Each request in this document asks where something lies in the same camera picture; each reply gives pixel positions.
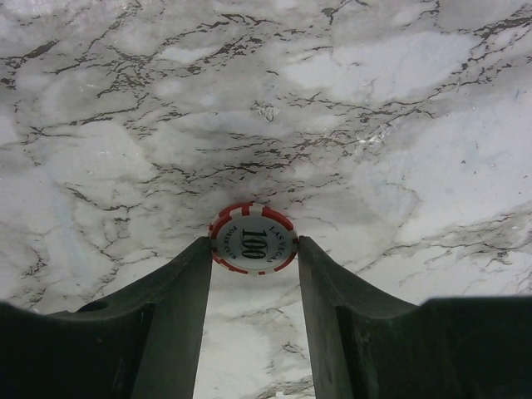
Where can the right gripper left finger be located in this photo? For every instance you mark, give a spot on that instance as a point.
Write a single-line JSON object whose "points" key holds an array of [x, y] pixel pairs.
{"points": [[142, 341]]}

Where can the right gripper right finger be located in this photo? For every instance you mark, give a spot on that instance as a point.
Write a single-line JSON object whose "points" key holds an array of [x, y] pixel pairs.
{"points": [[365, 343]]}

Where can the white red chip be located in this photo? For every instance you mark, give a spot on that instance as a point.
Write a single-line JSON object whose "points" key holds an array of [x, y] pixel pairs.
{"points": [[253, 239]]}

